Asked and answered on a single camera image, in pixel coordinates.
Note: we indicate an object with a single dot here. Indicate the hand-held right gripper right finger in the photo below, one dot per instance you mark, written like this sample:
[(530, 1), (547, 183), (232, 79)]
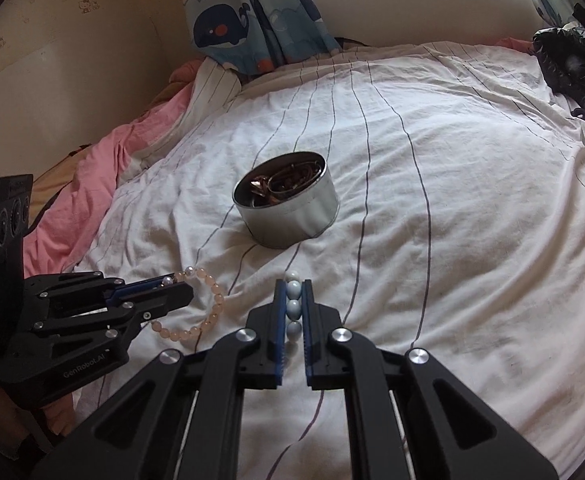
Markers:
[(310, 330)]

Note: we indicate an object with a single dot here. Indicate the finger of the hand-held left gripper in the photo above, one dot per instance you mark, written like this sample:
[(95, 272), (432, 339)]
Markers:
[(162, 302), (87, 287)]

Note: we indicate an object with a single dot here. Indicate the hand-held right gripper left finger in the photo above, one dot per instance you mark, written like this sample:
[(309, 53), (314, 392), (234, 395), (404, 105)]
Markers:
[(277, 330)]

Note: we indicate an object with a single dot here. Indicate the round metal tin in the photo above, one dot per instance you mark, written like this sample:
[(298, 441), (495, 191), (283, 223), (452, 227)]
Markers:
[(292, 220)]

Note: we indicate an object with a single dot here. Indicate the pink and striped quilt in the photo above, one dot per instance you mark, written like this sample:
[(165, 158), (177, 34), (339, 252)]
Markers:
[(97, 170)]

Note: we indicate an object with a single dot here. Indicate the heap of bangles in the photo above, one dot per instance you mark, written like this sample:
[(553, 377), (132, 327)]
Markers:
[(277, 185)]

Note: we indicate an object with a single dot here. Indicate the white striped bedsheet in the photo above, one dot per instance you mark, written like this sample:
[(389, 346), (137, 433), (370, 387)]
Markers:
[(447, 210)]

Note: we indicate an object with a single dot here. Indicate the orange cushion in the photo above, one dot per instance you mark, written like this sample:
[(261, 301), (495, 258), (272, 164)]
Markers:
[(185, 72)]

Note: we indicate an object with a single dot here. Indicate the blue whale print curtain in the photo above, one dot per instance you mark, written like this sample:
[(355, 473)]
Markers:
[(232, 15)]

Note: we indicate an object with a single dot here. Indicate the pile of dark clothes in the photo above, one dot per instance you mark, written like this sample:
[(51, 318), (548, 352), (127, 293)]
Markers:
[(577, 60)]

